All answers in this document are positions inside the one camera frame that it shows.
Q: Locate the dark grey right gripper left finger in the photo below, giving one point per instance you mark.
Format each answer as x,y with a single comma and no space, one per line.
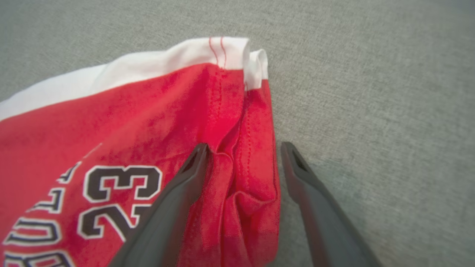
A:
167,222

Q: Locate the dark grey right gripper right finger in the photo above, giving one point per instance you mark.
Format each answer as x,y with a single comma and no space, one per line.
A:
330,230

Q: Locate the red white-striped basketball shorts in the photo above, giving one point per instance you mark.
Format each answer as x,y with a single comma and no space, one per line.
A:
130,122

